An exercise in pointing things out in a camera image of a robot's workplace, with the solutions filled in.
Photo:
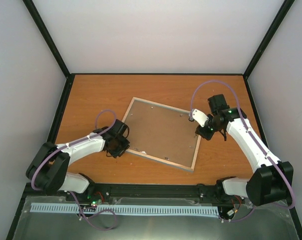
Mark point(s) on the blue picture frame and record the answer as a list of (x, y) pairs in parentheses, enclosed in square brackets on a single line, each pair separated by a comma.
[(163, 135)]

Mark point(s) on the blue slotted cable duct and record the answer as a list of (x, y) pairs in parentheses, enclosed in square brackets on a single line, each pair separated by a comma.
[(127, 210)]

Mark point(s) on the small lit circuit board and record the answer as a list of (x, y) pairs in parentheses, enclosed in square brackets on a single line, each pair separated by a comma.
[(95, 199)]

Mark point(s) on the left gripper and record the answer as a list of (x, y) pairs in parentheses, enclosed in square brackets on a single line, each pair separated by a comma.
[(125, 146)]

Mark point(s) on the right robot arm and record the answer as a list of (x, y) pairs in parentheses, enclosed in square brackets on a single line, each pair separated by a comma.
[(271, 179)]

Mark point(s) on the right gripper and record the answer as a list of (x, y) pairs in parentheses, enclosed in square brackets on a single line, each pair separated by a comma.
[(207, 136)]

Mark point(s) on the brown frame backing board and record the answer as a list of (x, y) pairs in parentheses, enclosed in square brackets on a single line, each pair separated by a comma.
[(163, 133)]

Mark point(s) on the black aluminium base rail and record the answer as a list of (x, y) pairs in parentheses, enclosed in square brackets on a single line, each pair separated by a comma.
[(206, 194)]

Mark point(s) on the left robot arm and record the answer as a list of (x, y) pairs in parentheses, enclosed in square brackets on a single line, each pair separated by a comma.
[(49, 169)]

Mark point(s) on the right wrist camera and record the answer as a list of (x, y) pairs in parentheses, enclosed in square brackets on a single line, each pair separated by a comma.
[(198, 116)]

